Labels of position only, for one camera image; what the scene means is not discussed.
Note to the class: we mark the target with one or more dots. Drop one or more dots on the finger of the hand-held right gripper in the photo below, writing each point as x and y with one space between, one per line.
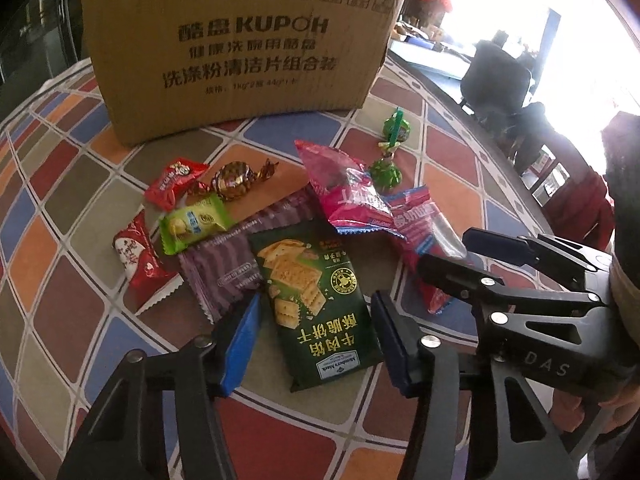
482 242
450 275

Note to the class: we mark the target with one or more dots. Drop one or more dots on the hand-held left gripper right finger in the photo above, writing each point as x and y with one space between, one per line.
390 340

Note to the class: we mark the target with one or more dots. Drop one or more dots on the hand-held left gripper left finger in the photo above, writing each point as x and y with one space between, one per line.
240 342

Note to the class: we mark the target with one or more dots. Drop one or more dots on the pink packet with clear window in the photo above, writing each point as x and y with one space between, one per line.
420 225

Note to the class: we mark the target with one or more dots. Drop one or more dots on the dark green cracker packet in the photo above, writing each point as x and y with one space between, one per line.
310 305

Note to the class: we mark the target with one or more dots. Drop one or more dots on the gold candy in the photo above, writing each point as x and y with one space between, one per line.
235 180

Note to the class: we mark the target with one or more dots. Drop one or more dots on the small red candy packet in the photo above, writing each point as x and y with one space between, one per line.
172 185

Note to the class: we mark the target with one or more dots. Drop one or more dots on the brown cardboard box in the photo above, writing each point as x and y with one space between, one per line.
225 60

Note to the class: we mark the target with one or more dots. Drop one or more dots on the person's right hand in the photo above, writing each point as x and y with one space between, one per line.
567 412

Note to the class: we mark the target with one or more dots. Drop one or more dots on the purple striped snack packet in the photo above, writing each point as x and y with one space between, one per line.
225 265

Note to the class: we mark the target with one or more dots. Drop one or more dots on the wooden chair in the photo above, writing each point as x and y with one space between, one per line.
580 205

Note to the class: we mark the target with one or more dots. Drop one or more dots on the red and white snack packet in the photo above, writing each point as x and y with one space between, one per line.
142 270

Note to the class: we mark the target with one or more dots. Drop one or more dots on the green wrapped candy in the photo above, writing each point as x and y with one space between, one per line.
385 170

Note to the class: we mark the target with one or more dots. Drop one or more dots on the light green snack packet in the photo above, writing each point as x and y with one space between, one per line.
192 222

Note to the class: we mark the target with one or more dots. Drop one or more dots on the pink crumpled snack packet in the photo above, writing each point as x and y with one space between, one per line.
345 195

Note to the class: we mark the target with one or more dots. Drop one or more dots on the green wrapped lollipop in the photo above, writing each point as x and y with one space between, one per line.
395 127

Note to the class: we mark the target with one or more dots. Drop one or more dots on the grey dining chair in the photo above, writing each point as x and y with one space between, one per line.
495 80

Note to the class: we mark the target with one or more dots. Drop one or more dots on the white low cabinet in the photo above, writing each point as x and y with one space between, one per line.
430 52

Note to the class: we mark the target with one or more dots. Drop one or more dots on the dark glass door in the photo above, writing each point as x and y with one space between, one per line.
35 15

